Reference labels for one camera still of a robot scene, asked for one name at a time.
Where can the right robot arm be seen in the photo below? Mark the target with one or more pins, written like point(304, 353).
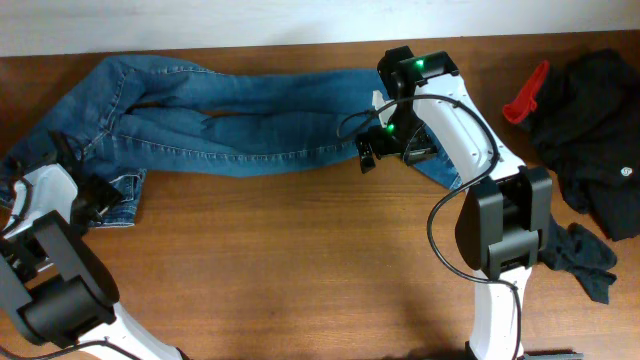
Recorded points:
point(504, 220)

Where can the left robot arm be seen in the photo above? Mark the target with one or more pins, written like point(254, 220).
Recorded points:
point(54, 289)

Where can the dark grey cloth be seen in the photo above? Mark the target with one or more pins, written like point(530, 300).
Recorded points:
point(578, 251)

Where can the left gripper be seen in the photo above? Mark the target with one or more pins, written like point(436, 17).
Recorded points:
point(67, 151)

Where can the black garment with red trim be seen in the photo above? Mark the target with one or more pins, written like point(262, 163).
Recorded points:
point(583, 122)

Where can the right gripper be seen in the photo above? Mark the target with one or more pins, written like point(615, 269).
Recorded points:
point(421, 149)

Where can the blue denim jeans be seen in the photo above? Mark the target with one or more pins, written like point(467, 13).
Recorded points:
point(137, 113)

